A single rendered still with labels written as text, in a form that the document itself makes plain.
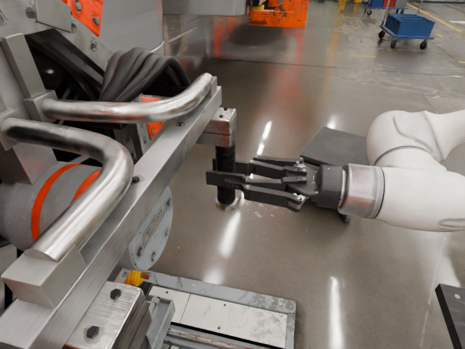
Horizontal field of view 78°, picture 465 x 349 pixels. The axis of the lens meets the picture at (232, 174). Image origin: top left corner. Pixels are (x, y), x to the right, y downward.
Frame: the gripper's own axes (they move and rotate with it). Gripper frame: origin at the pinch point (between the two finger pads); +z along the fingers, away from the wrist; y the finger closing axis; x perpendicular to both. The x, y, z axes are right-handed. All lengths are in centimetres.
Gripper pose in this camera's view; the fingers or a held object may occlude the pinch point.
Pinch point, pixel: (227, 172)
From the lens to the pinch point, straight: 53.9
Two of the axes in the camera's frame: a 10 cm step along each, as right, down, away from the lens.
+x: 0.0, -8.0, -6.0
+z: -9.8, -1.3, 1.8
